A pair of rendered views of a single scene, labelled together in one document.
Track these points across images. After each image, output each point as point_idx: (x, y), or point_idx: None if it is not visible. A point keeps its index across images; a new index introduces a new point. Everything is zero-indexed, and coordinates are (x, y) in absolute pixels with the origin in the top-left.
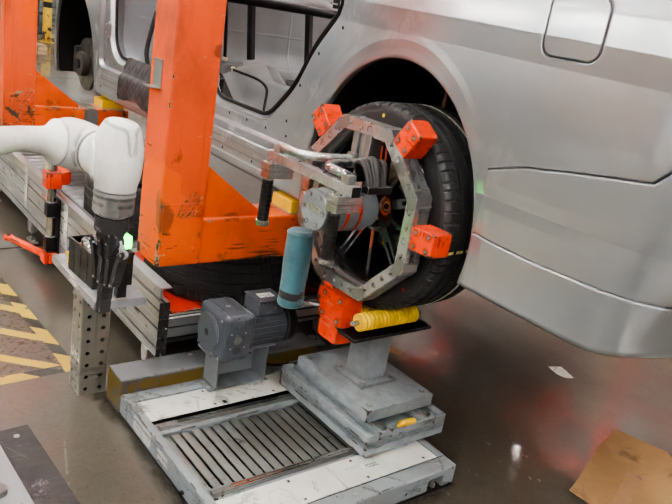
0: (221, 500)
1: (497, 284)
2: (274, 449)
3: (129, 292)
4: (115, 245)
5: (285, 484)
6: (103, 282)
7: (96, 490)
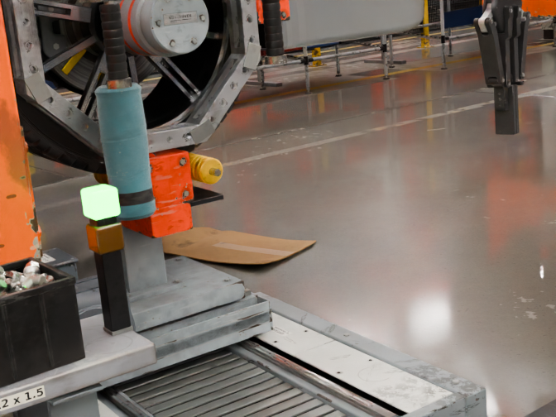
0: (405, 409)
1: (325, 19)
2: (256, 396)
3: (87, 328)
4: (521, 5)
5: (347, 373)
6: (515, 78)
7: None
